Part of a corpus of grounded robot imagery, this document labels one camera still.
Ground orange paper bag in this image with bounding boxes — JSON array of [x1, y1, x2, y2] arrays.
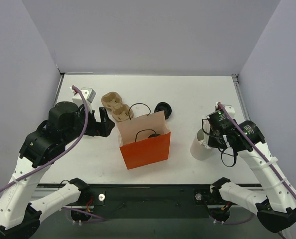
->
[[117, 111, 171, 170]]

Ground black cup lid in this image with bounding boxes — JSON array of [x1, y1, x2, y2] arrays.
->
[[149, 133, 161, 138]]

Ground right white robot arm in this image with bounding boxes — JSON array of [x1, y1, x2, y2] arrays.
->
[[203, 107, 296, 233]]

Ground white wrapped straws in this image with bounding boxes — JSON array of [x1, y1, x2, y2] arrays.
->
[[201, 119, 210, 148]]

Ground white straw holder cup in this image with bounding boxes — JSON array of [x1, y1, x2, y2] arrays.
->
[[190, 129, 212, 161]]

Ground stack of black lids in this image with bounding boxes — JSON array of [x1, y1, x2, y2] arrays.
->
[[154, 102, 172, 120]]

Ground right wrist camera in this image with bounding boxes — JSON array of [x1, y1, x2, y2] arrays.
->
[[215, 102, 235, 118]]

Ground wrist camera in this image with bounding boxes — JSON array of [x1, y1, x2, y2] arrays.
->
[[70, 86, 96, 106], [215, 102, 235, 118]]

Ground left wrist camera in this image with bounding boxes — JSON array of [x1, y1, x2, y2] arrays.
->
[[70, 86, 96, 106]]

